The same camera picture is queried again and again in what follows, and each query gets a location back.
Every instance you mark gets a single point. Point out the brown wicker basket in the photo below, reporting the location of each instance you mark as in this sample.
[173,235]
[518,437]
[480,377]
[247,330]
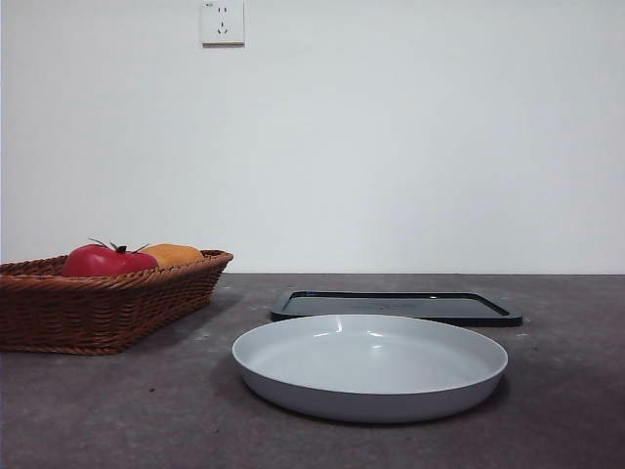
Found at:
[97,312]

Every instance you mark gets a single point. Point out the pale grey round plate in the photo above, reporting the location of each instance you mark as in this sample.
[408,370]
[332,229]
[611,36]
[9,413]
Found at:
[366,371]

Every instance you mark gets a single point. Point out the black rectangular tray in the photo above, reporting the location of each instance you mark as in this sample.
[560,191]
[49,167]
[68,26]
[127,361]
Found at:
[439,305]

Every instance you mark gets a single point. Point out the orange-yellow bread roll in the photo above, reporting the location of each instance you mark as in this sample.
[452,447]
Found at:
[178,255]

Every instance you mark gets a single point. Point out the red tomato with green stem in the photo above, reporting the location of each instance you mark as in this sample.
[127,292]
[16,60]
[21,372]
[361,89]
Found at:
[105,264]

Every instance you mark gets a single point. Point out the white wall power socket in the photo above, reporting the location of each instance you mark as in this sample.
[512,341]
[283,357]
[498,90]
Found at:
[223,24]

